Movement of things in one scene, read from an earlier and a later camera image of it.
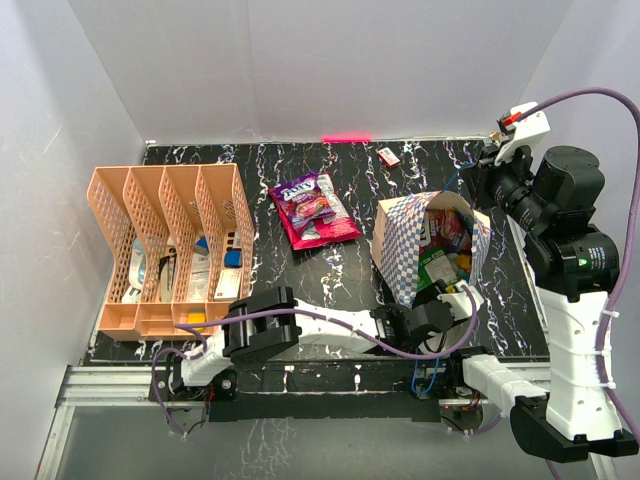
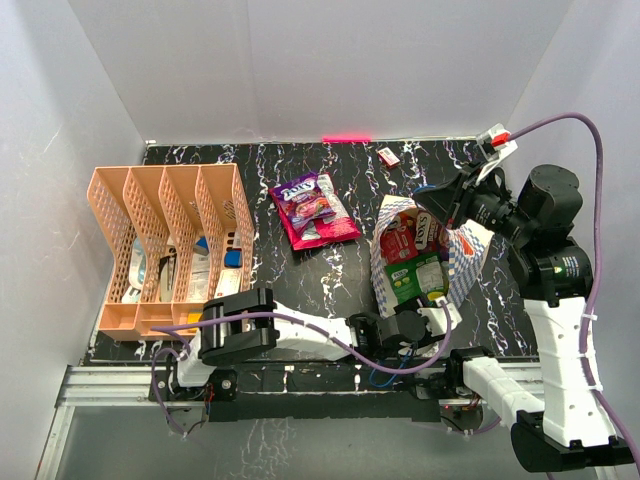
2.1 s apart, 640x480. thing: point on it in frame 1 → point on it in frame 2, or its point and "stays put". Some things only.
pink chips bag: [328, 229] stays put
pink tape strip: [346, 139] stays put
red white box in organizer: [227, 284] stays put
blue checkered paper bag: [396, 234] → [468, 244]
